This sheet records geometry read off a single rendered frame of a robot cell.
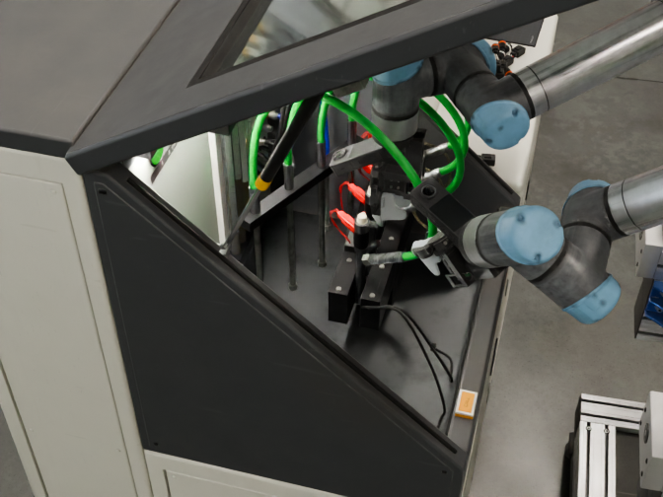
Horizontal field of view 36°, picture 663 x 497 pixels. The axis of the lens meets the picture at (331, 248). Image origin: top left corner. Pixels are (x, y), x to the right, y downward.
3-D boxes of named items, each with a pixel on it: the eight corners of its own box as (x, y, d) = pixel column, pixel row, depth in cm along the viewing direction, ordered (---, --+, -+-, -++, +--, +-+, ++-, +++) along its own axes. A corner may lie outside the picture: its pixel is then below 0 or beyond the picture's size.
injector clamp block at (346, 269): (377, 355, 196) (380, 301, 185) (328, 344, 197) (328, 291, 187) (413, 239, 219) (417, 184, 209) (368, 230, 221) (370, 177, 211)
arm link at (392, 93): (436, 55, 152) (384, 66, 150) (431, 114, 159) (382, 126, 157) (415, 29, 157) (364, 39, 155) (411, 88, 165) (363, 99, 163)
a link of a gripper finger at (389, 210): (404, 241, 176) (406, 200, 169) (370, 235, 177) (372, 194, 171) (407, 229, 178) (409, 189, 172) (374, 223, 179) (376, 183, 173)
